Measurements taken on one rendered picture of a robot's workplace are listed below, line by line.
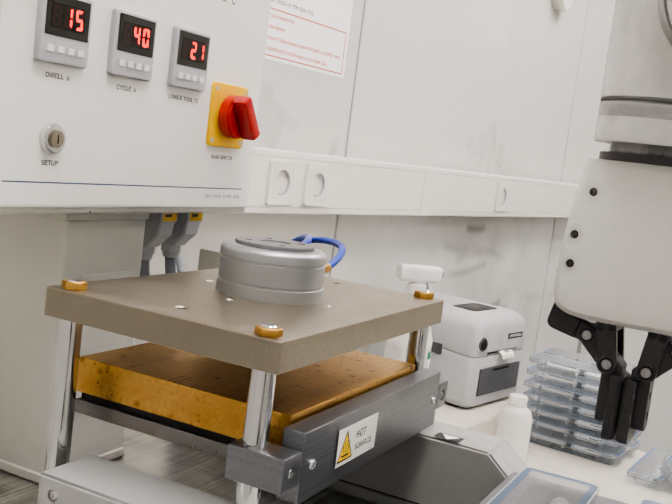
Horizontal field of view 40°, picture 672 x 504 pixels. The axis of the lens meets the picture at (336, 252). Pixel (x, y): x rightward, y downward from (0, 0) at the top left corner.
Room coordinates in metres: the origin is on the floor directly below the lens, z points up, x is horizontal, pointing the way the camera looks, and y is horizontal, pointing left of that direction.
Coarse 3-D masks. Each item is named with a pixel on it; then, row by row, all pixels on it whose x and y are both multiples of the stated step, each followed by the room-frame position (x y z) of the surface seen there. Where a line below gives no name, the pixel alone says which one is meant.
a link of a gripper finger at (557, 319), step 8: (552, 312) 0.58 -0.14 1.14; (560, 312) 0.57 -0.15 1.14; (552, 320) 0.58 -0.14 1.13; (560, 320) 0.57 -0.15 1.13; (568, 320) 0.57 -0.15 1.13; (576, 320) 0.57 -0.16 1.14; (584, 320) 0.57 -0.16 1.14; (560, 328) 0.57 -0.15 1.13; (568, 328) 0.57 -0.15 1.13; (576, 328) 0.57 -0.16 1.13; (576, 336) 0.57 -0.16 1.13
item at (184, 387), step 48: (96, 384) 0.61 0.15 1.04; (144, 384) 0.59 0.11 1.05; (192, 384) 0.58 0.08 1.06; (240, 384) 0.60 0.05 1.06; (288, 384) 0.61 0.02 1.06; (336, 384) 0.63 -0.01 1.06; (384, 384) 0.67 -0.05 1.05; (144, 432) 0.59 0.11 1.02; (192, 432) 0.58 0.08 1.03; (240, 432) 0.56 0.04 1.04
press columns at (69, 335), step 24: (72, 336) 0.59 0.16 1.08; (72, 360) 0.59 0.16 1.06; (408, 360) 0.75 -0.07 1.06; (72, 384) 0.59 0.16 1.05; (264, 384) 0.52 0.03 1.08; (72, 408) 0.59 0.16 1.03; (264, 408) 0.52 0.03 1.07; (48, 432) 0.59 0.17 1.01; (264, 432) 0.52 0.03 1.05; (48, 456) 0.59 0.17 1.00
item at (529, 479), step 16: (528, 480) 0.64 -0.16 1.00; (544, 480) 0.65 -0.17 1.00; (560, 480) 0.65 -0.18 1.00; (576, 480) 0.65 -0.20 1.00; (496, 496) 0.60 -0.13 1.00; (512, 496) 0.60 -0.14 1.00; (528, 496) 0.61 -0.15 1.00; (544, 496) 0.61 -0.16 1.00; (560, 496) 0.62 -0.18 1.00; (576, 496) 0.62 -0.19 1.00
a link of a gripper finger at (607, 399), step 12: (588, 336) 0.56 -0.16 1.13; (588, 348) 0.56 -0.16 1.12; (624, 360) 0.57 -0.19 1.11; (624, 372) 0.56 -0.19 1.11; (600, 384) 0.56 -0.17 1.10; (612, 384) 0.55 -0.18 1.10; (600, 396) 0.56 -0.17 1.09; (612, 396) 0.55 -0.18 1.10; (600, 408) 0.56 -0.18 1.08; (612, 408) 0.55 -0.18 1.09; (600, 420) 0.56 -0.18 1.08; (612, 420) 0.55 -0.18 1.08; (612, 432) 0.55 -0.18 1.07
